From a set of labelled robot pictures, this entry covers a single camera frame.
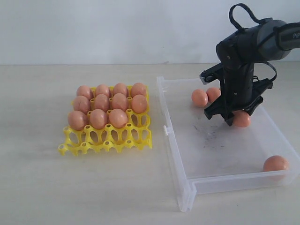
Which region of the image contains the clear plastic bin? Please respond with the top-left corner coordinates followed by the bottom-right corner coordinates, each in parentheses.
top-left (157, 77), bottom-right (300, 212)

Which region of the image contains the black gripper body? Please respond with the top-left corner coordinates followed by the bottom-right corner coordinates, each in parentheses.
top-left (219, 77), bottom-right (273, 116)

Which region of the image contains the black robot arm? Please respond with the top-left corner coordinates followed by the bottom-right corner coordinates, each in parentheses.
top-left (200, 20), bottom-right (300, 126)

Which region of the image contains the yellow plastic egg tray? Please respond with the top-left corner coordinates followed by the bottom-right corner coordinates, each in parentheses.
top-left (58, 86), bottom-right (152, 156)

